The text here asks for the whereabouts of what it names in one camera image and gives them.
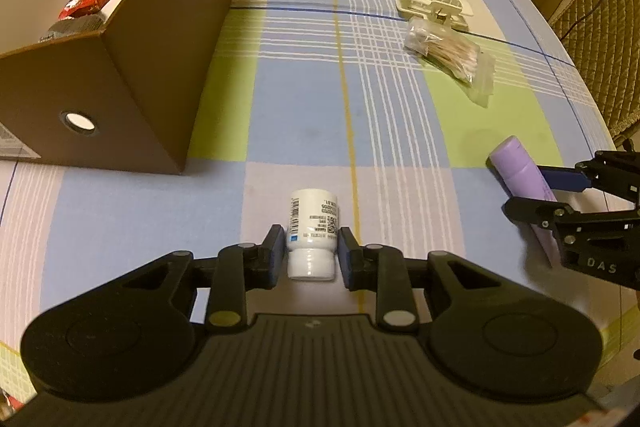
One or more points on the white plastic clip holder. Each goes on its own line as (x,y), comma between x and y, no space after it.
(451,13)

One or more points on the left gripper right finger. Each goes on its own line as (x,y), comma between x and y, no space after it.
(382,270)

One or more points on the white pill bottle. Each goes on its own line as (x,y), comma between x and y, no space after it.
(312,235)

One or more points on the bag of cotton swabs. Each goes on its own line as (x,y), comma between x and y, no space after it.
(457,55)

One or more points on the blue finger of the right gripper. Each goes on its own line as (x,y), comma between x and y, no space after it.
(535,211)
(565,179)

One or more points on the checkered bed sheet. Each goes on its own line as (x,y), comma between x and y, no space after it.
(319,93)

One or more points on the red snack packet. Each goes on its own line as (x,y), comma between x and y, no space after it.
(80,8)

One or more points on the purple tube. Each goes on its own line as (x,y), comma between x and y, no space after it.
(522,178)

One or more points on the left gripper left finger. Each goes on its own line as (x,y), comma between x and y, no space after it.
(238,269)

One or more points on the brown cardboard storage box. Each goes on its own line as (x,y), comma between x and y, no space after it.
(123,96)

